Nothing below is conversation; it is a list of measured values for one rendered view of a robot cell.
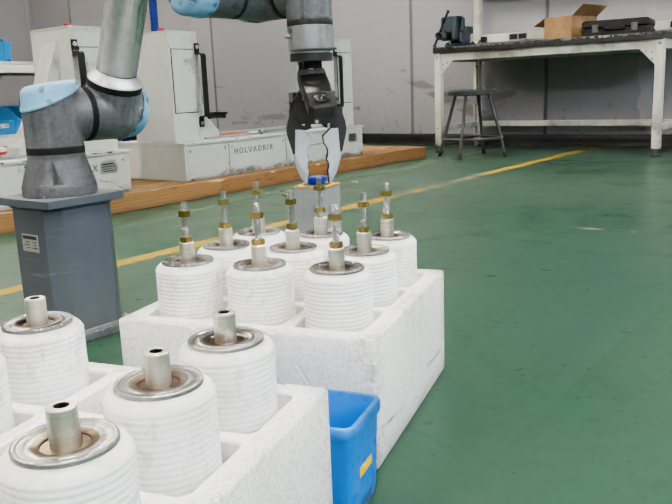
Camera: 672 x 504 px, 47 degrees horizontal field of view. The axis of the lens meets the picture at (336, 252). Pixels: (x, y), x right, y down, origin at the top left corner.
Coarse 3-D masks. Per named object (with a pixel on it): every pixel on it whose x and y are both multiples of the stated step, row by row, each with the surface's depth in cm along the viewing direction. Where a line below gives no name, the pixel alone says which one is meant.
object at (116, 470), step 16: (128, 448) 55; (0, 464) 53; (80, 464) 52; (96, 464) 52; (112, 464) 53; (128, 464) 54; (0, 480) 52; (16, 480) 51; (32, 480) 51; (48, 480) 50; (64, 480) 51; (80, 480) 51; (96, 480) 51; (112, 480) 52; (128, 480) 54; (0, 496) 53; (16, 496) 51; (32, 496) 50; (48, 496) 50; (64, 496) 51; (80, 496) 51; (96, 496) 52; (112, 496) 53; (128, 496) 54
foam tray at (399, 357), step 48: (432, 288) 125; (144, 336) 109; (288, 336) 101; (336, 336) 99; (384, 336) 101; (432, 336) 126; (336, 384) 100; (384, 384) 101; (432, 384) 127; (384, 432) 102
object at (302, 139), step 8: (296, 136) 125; (304, 136) 126; (296, 144) 126; (304, 144) 126; (296, 152) 126; (304, 152) 126; (296, 160) 126; (304, 160) 126; (304, 168) 127; (304, 176) 127
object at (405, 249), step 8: (400, 240) 123; (408, 240) 124; (392, 248) 122; (400, 248) 122; (408, 248) 123; (416, 248) 126; (400, 256) 123; (408, 256) 123; (400, 264) 123; (408, 264) 124; (416, 264) 127; (400, 272) 123; (408, 272) 124; (416, 272) 126; (400, 280) 123; (408, 280) 124; (416, 280) 126
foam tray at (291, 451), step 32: (96, 384) 85; (288, 384) 83; (32, 416) 78; (96, 416) 77; (288, 416) 75; (320, 416) 80; (0, 448) 71; (224, 448) 71; (256, 448) 69; (288, 448) 73; (320, 448) 80; (224, 480) 63; (256, 480) 66; (288, 480) 73; (320, 480) 81
